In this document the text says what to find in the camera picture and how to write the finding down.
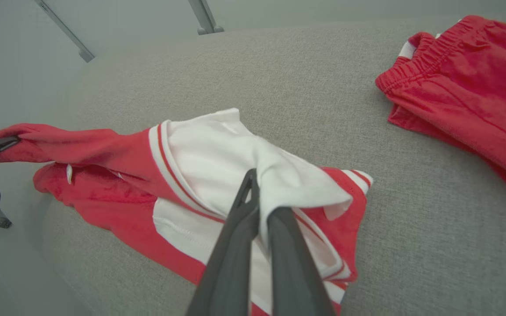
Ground red jersey with white sleeves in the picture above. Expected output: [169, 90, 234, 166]
[0, 108, 374, 316]

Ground grey double partition post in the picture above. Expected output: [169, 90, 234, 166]
[187, 0, 225, 36]

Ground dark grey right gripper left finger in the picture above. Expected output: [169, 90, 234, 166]
[186, 169, 260, 316]

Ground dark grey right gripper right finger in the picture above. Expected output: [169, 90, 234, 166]
[267, 206, 337, 316]

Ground red Bulls 23 shorts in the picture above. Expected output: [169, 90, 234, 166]
[375, 15, 506, 198]

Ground thin grey metal strut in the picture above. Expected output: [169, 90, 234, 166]
[34, 0, 96, 63]

